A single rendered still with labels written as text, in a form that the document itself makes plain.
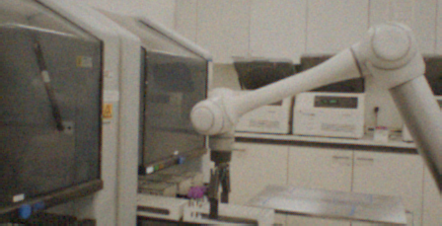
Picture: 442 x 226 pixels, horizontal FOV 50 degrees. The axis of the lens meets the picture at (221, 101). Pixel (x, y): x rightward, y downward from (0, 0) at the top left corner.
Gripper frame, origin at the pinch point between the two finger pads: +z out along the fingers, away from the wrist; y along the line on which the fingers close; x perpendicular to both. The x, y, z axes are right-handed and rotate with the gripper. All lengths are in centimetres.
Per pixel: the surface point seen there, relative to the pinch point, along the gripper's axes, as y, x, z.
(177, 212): -4.7, 13.6, 1.7
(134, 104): -11.6, 27.2, -35.2
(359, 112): 230, -34, -26
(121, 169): -18.4, 27.5, -14.2
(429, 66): 254, -85, -64
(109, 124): -27.0, 27.2, -29.2
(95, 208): -32.3, 27.9, -4.5
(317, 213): 24.3, -30.1, 4.0
